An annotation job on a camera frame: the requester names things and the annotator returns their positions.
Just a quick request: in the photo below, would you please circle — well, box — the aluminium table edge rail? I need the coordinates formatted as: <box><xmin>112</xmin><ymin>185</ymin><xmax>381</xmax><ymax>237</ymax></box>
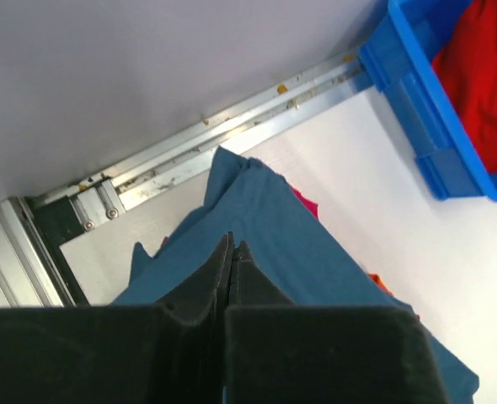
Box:
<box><xmin>31</xmin><ymin>48</ymin><xmax>370</xmax><ymax>226</ymax></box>

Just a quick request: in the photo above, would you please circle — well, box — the red crumpled garment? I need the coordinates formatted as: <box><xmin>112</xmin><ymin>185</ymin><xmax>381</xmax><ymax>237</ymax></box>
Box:
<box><xmin>432</xmin><ymin>1</ymin><xmax>497</xmax><ymax>173</ymax></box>

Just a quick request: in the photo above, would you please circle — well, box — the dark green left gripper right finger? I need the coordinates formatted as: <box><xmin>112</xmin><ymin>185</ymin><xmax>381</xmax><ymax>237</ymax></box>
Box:
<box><xmin>224</xmin><ymin>242</ymin><xmax>448</xmax><ymax>403</ymax></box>

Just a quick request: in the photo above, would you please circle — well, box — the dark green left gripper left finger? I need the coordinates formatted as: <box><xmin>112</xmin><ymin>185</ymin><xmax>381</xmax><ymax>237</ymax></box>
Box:
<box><xmin>0</xmin><ymin>235</ymin><xmax>234</xmax><ymax>403</ymax></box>

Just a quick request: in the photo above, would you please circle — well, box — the folded orange t shirt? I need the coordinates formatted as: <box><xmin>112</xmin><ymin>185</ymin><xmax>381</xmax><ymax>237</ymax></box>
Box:
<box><xmin>368</xmin><ymin>274</ymin><xmax>393</xmax><ymax>296</ymax></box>

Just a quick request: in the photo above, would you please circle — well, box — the teal blue t shirt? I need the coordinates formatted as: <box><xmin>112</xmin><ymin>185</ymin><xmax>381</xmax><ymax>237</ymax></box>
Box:
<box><xmin>115</xmin><ymin>149</ymin><xmax>479</xmax><ymax>403</ymax></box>

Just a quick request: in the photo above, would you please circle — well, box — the aluminium frame rail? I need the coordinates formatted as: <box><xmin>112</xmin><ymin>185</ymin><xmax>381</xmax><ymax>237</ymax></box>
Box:
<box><xmin>0</xmin><ymin>198</ymin><xmax>75</xmax><ymax>308</ymax></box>

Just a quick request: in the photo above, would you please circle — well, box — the blue plastic bin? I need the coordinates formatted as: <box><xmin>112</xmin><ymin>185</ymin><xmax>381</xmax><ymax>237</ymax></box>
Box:
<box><xmin>359</xmin><ymin>0</ymin><xmax>497</xmax><ymax>202</ymax></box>

